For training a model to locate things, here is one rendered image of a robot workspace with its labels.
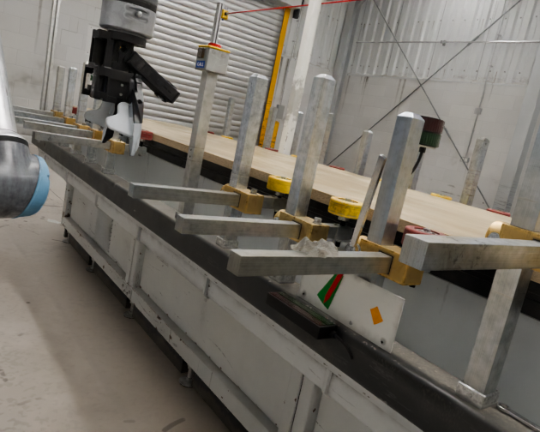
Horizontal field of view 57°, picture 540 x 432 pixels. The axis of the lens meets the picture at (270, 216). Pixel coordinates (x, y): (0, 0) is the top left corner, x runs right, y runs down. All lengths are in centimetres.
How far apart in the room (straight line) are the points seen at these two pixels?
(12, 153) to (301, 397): 95
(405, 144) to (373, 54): 1019
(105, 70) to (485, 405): 79
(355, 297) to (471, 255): 41
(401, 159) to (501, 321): 31
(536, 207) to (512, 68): 845
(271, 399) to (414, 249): 116
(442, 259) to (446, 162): 890
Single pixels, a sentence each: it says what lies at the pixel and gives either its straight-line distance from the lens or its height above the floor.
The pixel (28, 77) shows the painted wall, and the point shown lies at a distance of 859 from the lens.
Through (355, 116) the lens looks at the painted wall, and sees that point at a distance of 1097.
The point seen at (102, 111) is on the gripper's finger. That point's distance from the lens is 99.
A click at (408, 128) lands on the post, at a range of 91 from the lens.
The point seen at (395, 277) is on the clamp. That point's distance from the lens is 89.
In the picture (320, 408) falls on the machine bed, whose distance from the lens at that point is 146.
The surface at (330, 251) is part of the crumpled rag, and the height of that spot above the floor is 87.
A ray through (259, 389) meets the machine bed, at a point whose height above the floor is 23.
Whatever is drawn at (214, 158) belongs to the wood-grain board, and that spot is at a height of 89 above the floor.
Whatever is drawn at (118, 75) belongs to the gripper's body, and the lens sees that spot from 91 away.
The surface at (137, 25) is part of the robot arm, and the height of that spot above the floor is 115.
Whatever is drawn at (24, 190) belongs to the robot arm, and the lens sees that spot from 124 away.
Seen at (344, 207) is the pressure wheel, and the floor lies 89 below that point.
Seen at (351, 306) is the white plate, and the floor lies 74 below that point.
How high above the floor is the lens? 104
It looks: 10 degrees down
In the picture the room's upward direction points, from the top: 12 degrees clockwise
